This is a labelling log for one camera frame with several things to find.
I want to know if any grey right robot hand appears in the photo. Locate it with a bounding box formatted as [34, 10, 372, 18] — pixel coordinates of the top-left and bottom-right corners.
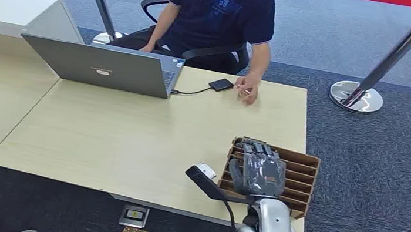
[224, 135, 291, 201]

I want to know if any person's left hand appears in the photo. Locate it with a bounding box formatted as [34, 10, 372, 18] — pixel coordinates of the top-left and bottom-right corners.
[231, 70, 262, 107]

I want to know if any person's right hand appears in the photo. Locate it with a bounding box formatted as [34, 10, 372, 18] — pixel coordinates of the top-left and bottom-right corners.
[139, 39, 157, 54]

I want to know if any black card reader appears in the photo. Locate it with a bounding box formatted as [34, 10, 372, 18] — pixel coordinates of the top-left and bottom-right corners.
[207, 76, 235, 95]

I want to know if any brown wooden card rack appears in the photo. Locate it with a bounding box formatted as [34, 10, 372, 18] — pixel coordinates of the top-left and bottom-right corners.
[214, 134, 323, 222]

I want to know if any person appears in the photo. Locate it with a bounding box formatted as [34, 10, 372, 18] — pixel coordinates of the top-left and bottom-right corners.
[102, 0, 279, 108]

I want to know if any grey laptop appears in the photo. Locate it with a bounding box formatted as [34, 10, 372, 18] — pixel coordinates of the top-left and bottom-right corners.
[15, 32, 187, 102]

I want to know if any black office chair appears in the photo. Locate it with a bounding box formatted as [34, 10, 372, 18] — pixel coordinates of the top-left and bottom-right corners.
[133, 0, 278, 79]

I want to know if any metal floor socket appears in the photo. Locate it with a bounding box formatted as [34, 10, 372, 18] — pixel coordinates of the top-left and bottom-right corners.
[117, 203, 151, 230]

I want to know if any white counter cabinet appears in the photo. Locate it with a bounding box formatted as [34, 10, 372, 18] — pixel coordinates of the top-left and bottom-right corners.
[0, 0, 90, 46]

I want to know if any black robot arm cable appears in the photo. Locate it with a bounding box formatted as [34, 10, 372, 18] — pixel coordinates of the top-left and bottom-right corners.
[217, 199, 247, 232]

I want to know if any black reader cable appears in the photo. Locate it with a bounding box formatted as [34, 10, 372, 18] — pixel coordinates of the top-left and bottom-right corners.
[170, 82, 214, 100]

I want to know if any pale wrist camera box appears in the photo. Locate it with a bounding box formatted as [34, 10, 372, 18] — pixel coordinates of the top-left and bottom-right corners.
[194, 162, 218, 180]

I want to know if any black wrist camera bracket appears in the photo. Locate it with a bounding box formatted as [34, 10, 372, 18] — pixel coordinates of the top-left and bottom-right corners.
[181, 164, 259, 207]

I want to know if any chrome stanchion post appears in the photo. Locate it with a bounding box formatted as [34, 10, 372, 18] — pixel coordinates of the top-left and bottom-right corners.
[326, 0, 411, 120]
[70, 0, 129, 48]

